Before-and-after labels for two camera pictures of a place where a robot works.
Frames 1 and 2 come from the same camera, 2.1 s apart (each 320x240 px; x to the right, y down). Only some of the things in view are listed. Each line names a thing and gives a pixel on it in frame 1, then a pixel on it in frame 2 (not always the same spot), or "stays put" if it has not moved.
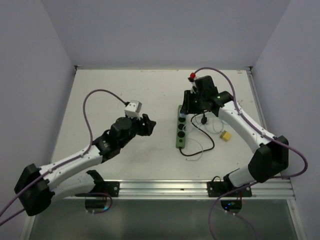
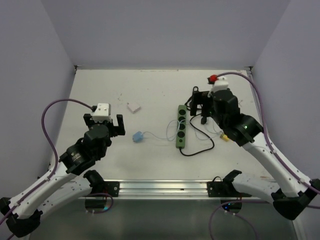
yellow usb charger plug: (225, 136) stays put
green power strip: (181, 130) stays put
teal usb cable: (214, 127) -> (195, 134)
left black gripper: (146, 129) -> (118, 130)
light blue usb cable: (193, 139) -> (176, 131)
